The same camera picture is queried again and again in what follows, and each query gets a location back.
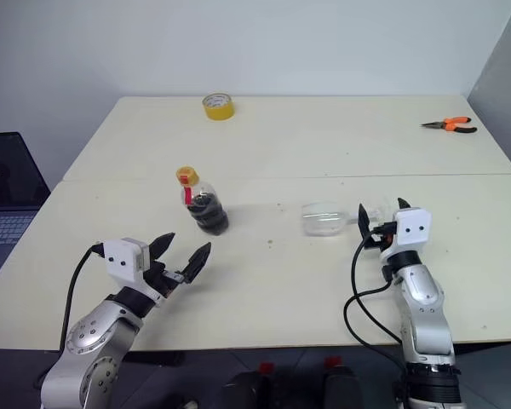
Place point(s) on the orange black pliers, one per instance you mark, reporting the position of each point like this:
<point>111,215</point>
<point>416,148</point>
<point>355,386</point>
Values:
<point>457,125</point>

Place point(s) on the dark laptop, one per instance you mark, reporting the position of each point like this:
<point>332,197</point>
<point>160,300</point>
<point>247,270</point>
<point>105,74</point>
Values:
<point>8,191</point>

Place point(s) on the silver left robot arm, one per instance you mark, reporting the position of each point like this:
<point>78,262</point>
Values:
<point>93,336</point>

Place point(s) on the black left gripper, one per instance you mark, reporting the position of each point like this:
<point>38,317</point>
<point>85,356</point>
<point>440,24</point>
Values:
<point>159,281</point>

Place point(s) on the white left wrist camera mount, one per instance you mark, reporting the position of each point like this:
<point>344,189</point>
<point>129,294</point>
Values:
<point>121,260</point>

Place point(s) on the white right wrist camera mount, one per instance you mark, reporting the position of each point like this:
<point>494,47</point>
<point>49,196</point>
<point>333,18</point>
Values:
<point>413,226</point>

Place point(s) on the yellow tape roll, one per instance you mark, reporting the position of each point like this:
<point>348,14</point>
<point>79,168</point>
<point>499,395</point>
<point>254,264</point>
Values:
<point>218,110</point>

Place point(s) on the dark rounded shape red top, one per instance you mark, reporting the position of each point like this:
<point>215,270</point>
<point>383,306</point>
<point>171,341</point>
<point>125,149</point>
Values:
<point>342,383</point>
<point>247,387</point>

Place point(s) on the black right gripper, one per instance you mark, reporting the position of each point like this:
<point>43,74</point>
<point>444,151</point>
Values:
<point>383,238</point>

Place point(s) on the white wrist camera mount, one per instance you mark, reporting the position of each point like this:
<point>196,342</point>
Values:
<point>121,260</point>
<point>413,226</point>

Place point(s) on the small dark plastic bottle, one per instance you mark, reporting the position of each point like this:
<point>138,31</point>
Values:
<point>208,217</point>

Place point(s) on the clear wine glass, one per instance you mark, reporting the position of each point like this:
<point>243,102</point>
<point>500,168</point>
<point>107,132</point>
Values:
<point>321,219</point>

